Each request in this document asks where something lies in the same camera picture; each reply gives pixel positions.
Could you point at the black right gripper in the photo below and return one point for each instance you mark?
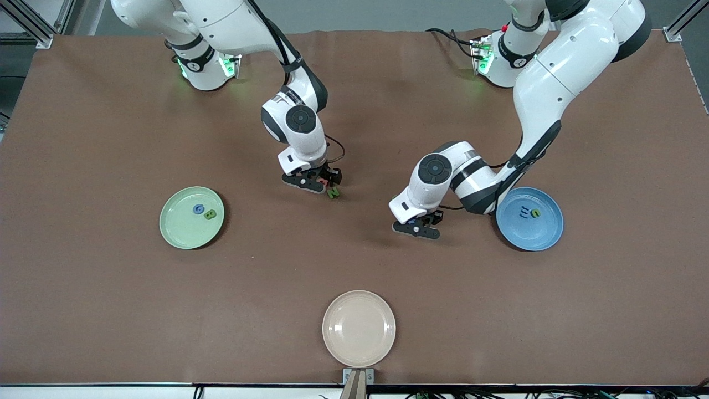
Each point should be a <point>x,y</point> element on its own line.
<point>331,176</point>

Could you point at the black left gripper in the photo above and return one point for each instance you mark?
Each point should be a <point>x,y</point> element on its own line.
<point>436,216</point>

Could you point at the green foam letter B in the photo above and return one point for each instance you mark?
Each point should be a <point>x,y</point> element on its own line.
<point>210,214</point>

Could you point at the blue foam letter G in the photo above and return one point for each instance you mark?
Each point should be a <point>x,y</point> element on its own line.
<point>198,209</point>

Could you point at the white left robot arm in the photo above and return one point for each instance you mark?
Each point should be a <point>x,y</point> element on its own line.
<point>570,61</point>

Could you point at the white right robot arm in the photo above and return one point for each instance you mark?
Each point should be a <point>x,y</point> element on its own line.
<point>221,27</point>

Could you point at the blue plate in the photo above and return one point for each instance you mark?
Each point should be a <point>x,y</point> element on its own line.
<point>526,235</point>

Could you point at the beige plate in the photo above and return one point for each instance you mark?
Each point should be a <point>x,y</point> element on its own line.
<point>359,328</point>

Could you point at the metal connector plate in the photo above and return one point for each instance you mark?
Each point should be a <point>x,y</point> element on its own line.
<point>232,65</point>
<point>477,52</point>

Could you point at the light green plate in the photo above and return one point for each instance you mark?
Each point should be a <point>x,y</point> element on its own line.
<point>183,233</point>

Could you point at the brown table mat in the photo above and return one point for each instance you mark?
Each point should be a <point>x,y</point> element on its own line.
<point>111,305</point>

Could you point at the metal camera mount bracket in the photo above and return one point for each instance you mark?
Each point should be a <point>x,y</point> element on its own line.
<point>358,382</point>

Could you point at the aluminium frame post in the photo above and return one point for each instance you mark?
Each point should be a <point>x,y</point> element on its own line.
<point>44,40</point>
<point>673,36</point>

